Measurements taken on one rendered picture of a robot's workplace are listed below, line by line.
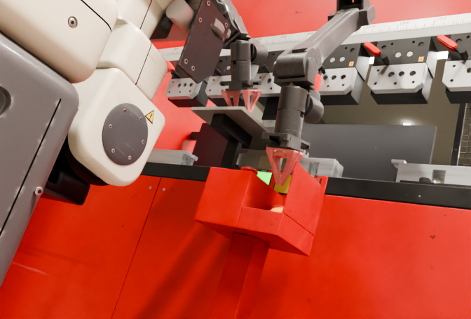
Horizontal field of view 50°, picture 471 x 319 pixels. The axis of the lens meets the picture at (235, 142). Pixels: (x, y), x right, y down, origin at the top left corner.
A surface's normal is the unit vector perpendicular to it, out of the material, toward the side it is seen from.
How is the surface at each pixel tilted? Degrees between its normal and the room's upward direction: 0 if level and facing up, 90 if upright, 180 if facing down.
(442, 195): 90
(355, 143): 90
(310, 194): 90
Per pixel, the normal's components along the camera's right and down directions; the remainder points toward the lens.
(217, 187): -0.48, -0.42
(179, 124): 0.79, 0.04
